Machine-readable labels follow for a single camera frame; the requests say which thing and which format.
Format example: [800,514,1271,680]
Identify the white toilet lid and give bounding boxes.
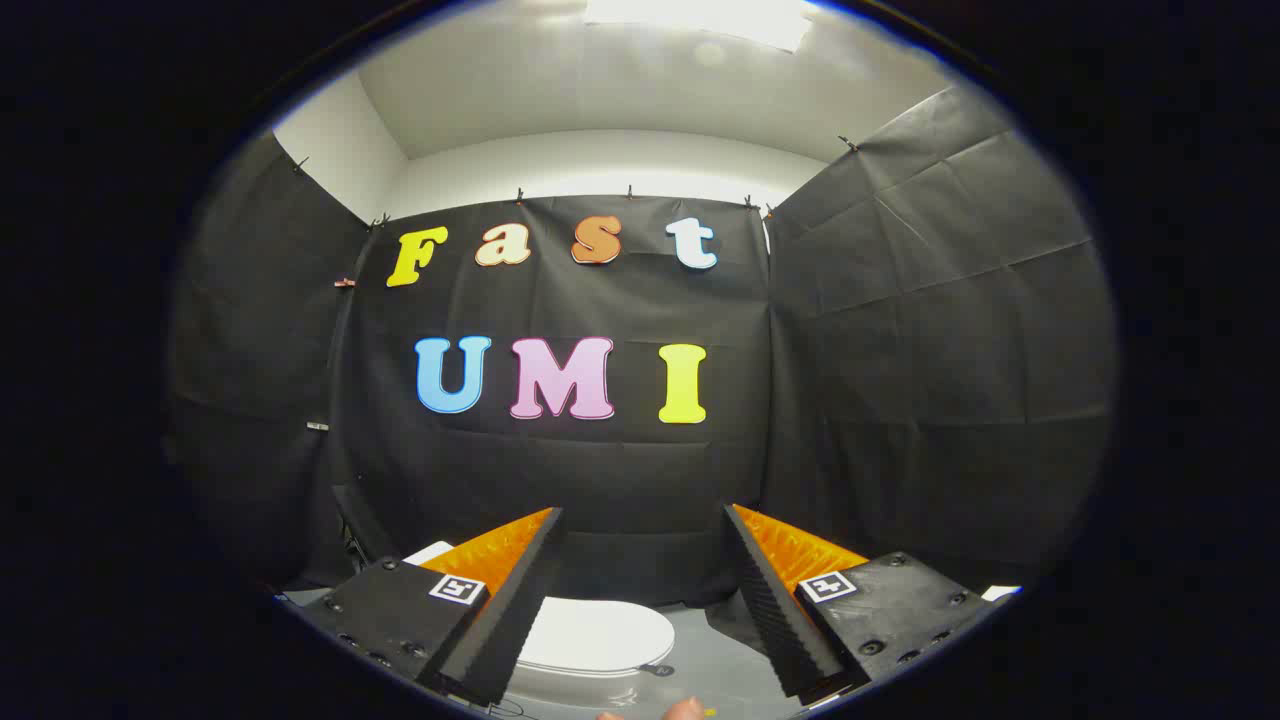
[513,597,677,677]

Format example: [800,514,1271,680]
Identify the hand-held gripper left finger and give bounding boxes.
[298,506,566,708]

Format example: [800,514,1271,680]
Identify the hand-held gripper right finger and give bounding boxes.
[723,503,991,701]

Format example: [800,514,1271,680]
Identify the white toilet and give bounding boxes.
[400,540,681,709]

